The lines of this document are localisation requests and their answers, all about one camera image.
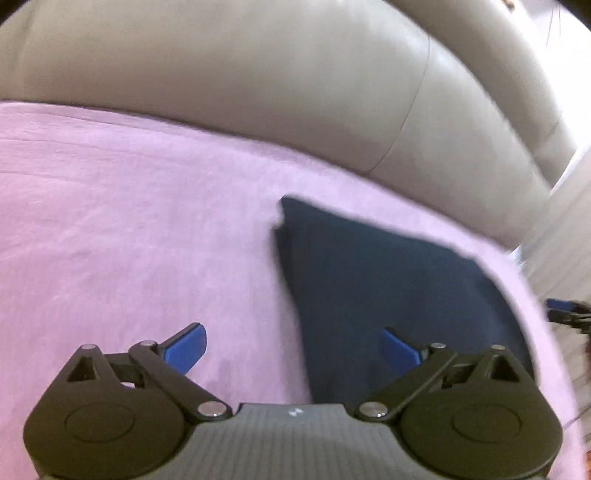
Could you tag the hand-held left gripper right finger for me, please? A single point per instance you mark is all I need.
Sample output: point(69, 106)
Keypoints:
point(398, 350)

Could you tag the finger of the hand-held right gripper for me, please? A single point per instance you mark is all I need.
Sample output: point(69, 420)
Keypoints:
point(564, 310)

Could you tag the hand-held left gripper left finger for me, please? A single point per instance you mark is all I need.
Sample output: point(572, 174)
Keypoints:
point(187, 348)

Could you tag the navy hoodie with white stripes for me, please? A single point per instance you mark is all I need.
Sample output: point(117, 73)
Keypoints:
point(378, 286)

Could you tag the pink quilted blanket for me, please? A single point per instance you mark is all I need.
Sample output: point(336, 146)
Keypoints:
point(129, 221)

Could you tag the beige leather headboard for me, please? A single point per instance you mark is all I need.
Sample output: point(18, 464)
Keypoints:
point(240, 69)

